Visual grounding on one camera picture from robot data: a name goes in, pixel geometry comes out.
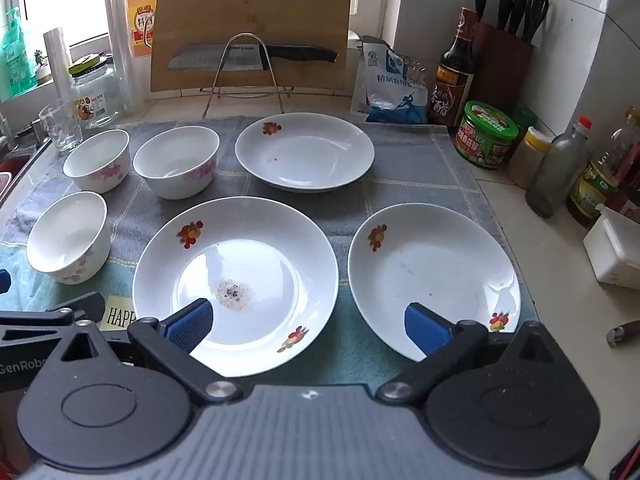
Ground white plastic box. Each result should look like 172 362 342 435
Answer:
582 203 640 290

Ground orange oil bottle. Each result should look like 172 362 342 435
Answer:
126 0 166 59

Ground green-lidded jar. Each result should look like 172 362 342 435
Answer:
510 104 539 136

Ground yellow-lidded spice jar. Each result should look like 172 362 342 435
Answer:
505 126 554 190

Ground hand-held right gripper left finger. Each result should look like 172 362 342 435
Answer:
47 298 245 407

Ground metal wire rack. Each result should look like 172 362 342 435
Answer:
199 32 296 116

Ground dark soy sauce bottle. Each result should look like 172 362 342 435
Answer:
430 7 476 126

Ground green-lidded sauce tub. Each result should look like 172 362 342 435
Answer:
453 100 519 170

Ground green soap bottle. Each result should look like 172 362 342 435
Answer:
0 7 39 104

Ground white and blue salt bag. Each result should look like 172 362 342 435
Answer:
349 35 431 125

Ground wooden cutting board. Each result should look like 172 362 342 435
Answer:
149 0 354 96

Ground black-handled scissors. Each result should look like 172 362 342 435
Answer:
522 0 550 44

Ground white plate with fruit print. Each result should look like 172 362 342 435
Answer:
132 197 340 379
234 112 376 194
347 203 522 362

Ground grey and teal checked towel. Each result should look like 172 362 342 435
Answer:
0 115 540 392

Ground glass jar with dark lid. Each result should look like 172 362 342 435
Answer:
68 54 130 129

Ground clear drinking glass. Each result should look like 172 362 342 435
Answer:
38 99 84 154

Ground oil bottle with yellow label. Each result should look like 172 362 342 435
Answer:
565 107 640 229

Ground white bowl with pink flowers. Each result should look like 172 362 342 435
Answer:
63 129 131 195
132 126 221 200
26 191 111 286

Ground black-handled kitchen knife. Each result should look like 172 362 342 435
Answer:
167 42 340 72

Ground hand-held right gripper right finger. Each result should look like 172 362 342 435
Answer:
375 302 572 406

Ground brown wooden knife block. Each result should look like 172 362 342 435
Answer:
469 19 536 116

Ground brown knife handle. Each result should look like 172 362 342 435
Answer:
606 319 640 346

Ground glass bottle with red cap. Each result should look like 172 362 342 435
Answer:
524 115 591 219

